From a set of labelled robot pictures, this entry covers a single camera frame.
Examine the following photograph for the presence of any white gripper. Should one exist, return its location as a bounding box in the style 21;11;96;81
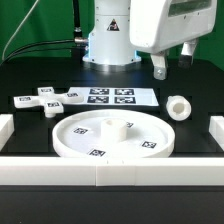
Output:
130;0;217;80

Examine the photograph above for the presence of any white round table top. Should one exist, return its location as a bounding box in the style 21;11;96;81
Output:
52;109;175;159

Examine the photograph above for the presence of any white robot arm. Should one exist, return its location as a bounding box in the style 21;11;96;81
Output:
83;0;218;80

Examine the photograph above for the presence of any white right barrier block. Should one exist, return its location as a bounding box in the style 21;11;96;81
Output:
209;116;224;151

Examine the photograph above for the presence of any white barrier block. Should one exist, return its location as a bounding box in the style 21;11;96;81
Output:
209;116;224;151
0;114;14;151

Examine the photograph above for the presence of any white marker sheet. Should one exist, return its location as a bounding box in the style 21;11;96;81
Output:
68;87;159;107

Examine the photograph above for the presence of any white cross-shaped table base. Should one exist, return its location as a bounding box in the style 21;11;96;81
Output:
14;87;84;118

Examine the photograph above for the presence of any white left barrier block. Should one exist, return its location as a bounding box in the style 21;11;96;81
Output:
0;114;14;151

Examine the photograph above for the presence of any black vertical cable connector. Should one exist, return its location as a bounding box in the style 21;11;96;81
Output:
71;0;83;61

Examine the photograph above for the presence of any grey cable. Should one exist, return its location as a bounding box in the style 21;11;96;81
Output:
1;0;40;62

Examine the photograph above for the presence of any black cable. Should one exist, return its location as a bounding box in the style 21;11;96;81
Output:
0;39;88;66

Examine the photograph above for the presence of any white front barrier wall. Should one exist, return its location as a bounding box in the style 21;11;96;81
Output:
0;157;224;186

